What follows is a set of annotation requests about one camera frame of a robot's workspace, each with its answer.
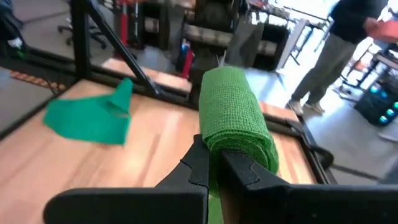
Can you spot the black computer with red lights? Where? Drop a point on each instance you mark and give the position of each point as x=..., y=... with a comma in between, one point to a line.
x=373, y=105

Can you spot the dark green bandage piece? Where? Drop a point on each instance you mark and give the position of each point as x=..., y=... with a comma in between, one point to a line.
x=87, y=121

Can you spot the light green elastic bandage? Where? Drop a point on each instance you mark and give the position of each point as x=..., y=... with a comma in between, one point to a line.
x=230, y=109

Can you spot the black office chair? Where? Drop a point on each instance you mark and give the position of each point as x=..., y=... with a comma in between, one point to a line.
x=93, y=34

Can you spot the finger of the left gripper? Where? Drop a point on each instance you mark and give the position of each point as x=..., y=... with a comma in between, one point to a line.
x=245, y=43
x=178, y=31

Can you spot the background desk with equipment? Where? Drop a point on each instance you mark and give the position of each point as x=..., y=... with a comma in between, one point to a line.
x=385, y=60

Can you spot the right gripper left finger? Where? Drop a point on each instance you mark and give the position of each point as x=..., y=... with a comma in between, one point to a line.
x=124, y=205

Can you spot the person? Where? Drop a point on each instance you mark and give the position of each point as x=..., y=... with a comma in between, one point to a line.
x=9, y=25
x=329, y=62

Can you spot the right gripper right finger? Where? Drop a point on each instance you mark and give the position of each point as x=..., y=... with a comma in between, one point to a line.
x=295, y=205

